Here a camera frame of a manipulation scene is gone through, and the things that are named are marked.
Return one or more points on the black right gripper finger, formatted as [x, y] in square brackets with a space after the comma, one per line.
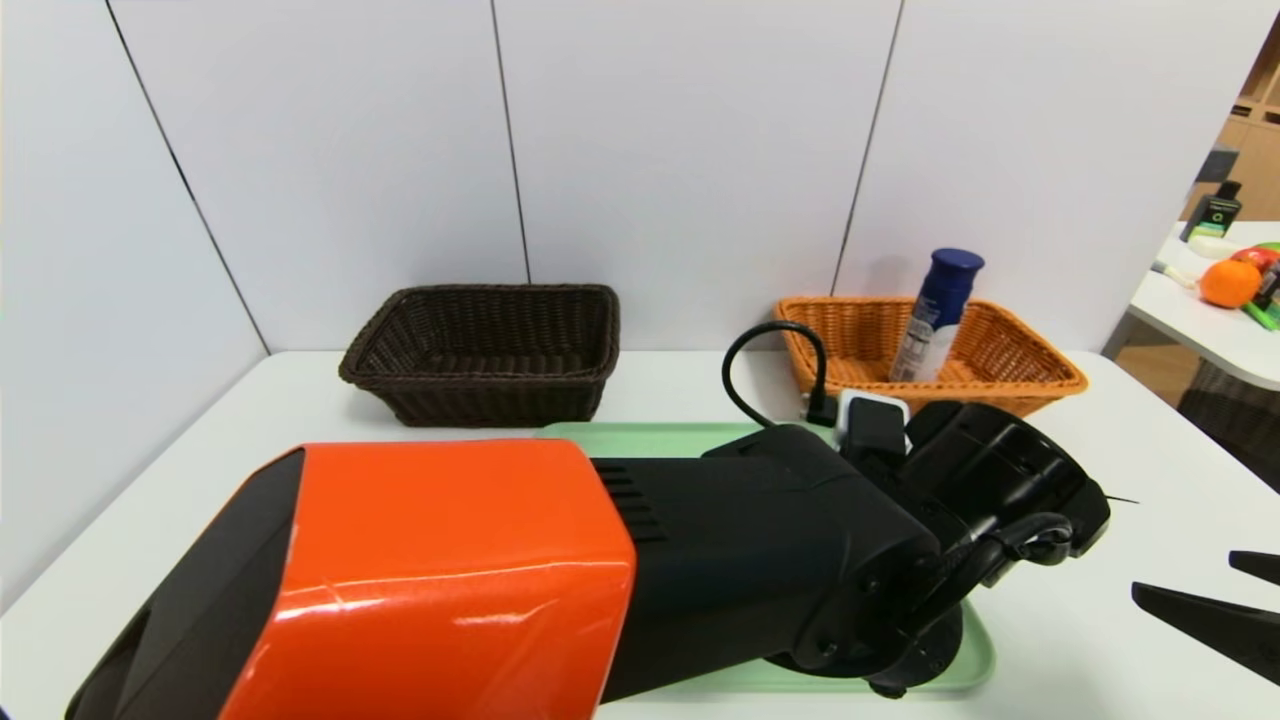
[1258, 566]
[1215, 630]

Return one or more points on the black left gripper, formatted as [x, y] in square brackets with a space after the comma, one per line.
[1010, 470]

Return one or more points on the blue-capped spray can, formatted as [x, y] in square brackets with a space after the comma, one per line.
[935, 320]

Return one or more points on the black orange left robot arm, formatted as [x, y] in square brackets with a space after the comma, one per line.
[450, 580]

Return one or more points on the orange wicker basket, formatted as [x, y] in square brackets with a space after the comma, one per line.
[1020, 370]

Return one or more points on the red food item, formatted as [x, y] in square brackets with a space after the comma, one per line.
[1255, 257]

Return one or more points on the dark brown wicker basket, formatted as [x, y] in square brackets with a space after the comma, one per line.
[480, 350]

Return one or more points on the dark chair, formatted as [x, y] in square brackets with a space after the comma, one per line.
[1235, 420]

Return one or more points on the white side table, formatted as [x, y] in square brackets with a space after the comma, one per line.
[1200, 330]

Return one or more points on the green item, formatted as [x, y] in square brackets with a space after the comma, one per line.
[1262, 316]

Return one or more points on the white utensil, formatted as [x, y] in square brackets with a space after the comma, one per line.
[1172, 273]

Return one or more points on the orange fruit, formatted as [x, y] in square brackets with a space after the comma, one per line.
[1230, 284]

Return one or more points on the black box green logo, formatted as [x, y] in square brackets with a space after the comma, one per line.
[1212, 215]

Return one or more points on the light green plastic tray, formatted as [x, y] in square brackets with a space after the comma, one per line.
[650, 440]

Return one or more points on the wooden cabinet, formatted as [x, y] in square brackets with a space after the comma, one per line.
[1255, 150]

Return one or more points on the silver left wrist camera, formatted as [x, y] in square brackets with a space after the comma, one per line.
[845, 400]

